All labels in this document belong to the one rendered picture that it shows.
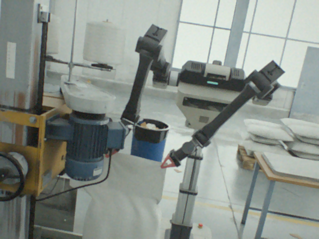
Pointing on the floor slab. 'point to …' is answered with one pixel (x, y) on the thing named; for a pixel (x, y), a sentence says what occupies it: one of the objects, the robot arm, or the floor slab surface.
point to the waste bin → (149, 140)
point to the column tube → (19, 97)
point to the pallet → (248, 164)
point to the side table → (271, 195)
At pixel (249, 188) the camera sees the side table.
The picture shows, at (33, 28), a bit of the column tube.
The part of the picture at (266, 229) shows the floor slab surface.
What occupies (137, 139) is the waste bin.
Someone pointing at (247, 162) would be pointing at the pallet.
